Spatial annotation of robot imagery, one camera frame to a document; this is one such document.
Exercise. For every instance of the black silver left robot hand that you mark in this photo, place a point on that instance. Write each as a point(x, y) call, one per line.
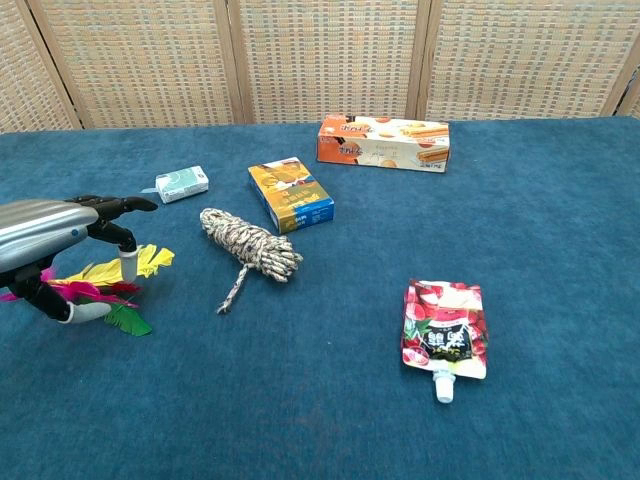
point(45, 227)

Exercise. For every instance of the colourful feather shuttlecock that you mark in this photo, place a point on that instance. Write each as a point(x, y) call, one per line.
point(107, 285)

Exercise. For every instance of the small white tissue pack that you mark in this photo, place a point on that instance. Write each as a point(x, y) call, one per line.
point(181, 184)

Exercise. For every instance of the yellow blue snack box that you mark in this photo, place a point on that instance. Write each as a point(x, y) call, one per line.
point(291, 195)

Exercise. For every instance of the woven folding screen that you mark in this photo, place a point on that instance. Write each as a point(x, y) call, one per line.
point(320, 57)

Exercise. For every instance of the long orange white biscuit box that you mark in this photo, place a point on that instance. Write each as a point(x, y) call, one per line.
point(384, 142)

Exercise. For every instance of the red fruit drink pouch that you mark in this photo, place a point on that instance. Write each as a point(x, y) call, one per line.
point(445, 330)

